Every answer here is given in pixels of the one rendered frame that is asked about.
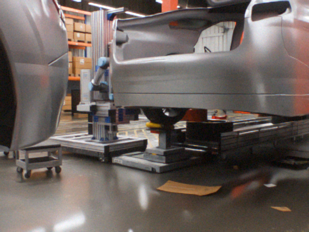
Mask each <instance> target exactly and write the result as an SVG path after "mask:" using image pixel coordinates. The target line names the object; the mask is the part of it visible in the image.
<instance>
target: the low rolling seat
mask: <svg viewBox="0 0 309 232"><path fill-rule="evenodd" d="M57 150H58V158H55V157H52V156H51V151H57ZM19 151H21V150H17V151H15V156H16V165H18V168H17V172H18V173H22V172H23V169H25V170H26V172H25V174H24V176H25V178H29V177H30V176H31V170H32V169H40V168H47V169H48V170H51V169H53V166H55V172H56V173H60V172H61V168H60V167H59V165H62V148H61V144H59V143H55V142H51V141H49V140H45V141H44V142H42V143H39V144H37V145H34V146H32V147H28V148H25V149H23V151H21V152H23V153H25V158H24V159H19ZM45 151H47V156H44V157H33V158H29V153H36V152H45Z"/></svg>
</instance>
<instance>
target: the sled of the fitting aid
mask: <svg viewBox="0 0 309 232"><path fill-rule="evenodd" d="M190 157H192V152H191V151H187V150H185V151H183V152H178V153H172V154H168V155H159V154H153V153H144V154H143V158H144V159H147V160H152V161H157V162H161V163H168V162H172V161H176V160H181V159H185V158H190Z"/></svg>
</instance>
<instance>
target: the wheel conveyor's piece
mask: <svg viewBox="0 0 309 232"><path fill-rule="evenodd" d="M258 120H259V121H258ZM255 121H256V125H272V123H271V117H264V118H256V119H255ZM297 127H298V129H297V136H300V138H301V140H300V141H303V140H302V138H303V135H304V134H308V133H309V119H308V120H302V121H298V126H297Z"/></svg>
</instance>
